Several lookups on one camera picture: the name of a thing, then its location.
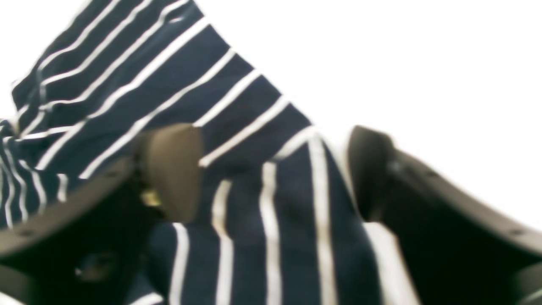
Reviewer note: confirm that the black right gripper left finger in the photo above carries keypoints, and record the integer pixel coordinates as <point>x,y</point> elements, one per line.
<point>87,250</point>

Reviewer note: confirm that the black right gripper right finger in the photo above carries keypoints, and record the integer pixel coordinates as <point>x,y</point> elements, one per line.
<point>458,251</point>

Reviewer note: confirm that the navy white striped t-shirt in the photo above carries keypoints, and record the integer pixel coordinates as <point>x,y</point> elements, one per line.
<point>276,221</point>

